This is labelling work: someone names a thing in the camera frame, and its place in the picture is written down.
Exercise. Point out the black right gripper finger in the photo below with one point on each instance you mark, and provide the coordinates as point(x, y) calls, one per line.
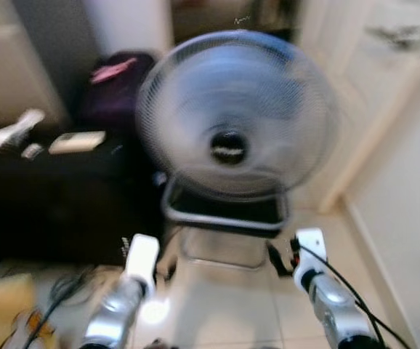
point(277, 260)

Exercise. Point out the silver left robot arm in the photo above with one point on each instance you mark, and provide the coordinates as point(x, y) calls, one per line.
point(112, 320)

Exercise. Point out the white room door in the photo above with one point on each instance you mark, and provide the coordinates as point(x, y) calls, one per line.
point(355, 102)

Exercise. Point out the black low cabinet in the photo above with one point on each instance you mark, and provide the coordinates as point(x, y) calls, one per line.
point(50, 203)

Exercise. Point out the white flat box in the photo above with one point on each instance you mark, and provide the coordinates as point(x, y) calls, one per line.
point(75, 142)

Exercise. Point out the grey electric floor fan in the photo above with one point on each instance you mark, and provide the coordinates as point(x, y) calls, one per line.
point(232, 109)

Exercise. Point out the yellow cardboard box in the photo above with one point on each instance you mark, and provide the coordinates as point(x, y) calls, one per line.
point(3, 305)

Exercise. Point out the dark purple bag pink print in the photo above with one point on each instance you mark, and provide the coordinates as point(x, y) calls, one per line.
point(115, 102)

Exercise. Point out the small grey gadget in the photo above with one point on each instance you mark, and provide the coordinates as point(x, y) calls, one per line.
point(32, 151)

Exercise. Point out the white telephone handset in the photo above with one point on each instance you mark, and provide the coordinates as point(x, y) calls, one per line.
point(10, 134)

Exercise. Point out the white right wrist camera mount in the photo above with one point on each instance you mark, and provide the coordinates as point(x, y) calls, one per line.
point(312, 247)

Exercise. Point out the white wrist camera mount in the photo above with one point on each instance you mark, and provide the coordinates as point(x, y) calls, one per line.
point(142, 258)
point(312, 247)

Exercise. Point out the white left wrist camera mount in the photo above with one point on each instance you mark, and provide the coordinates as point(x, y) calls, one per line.
point(142, 258)

